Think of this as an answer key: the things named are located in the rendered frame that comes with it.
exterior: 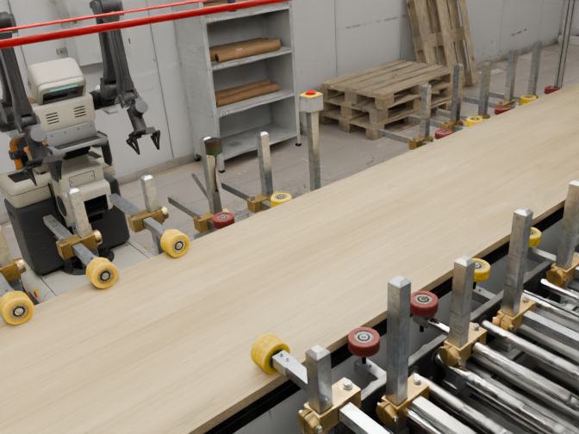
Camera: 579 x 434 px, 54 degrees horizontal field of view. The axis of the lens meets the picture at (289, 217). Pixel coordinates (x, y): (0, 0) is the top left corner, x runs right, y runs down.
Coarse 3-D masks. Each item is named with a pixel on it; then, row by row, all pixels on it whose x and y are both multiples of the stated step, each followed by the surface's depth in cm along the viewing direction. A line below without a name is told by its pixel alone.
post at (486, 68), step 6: (486, 66) 301; (486, 72) 302; (486, 78) 303; (486, 84) 305; (480, 90) 309; (486, 90) 307; (480, 96) 310; (486, 96) 308; (480, 102) 311; (486, 102) 310; (480, 108) 312; (486, 108) 312; (480, 114) 314; (486, 114) 314
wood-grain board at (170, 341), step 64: (512, 128) 270; (576, 128) 264; (320, 192) 221; (384, 192) 217; (448, 192) 213; (512, 192) 209; (192, 256) 184; (256, 256) 181; (320, 256) 178; (384, 256) 176; (448, 256) 173; (0, 320) 159; (64, 320) 157; (128, 320) 155; (192, 320) 153; (256, 320) 151; (320, 320) 149; (0, 384) 136; (64, 384) 134; (128, 384) 133; (192, 384) 131; (256, 384) 130
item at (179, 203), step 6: (168, 198) 237; (174, 198) 235; (180, 198) 234; (174, 204) 234; (180, 204) 229; (186, 204) 229; (186, 210) 227; (192, 210) 223; (198, 210) 223; (192, 216) 224; (210, 222) 213; (210, 228) 215
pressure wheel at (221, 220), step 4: (224, 212) 209; (228, 212) 209; (216, 216) 207; (220, 216) 207; (224, 216) 206; (228, 216) 207; (232, 216) 206; (216, 220) 204; (220, 220) 203; (224, 220) 203; (228, 220) 204; (232, 220) 205; (216, 224) 204; (220, 224) 204; (224, 224) 204; (228, 224) 204; (232, 224) 205; (216, 228) 205; (220, 228) 204
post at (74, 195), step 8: (72, 192) 178; (80, 192) 180; (72, 200) 179; (80, 200) 181; (72, 208) 181; (80, 208) 182; (80, 216) 182; (80, 224) 183; (88, 224) 185; (80, 232) 184; (88, 232) 186; (96, 256) 191
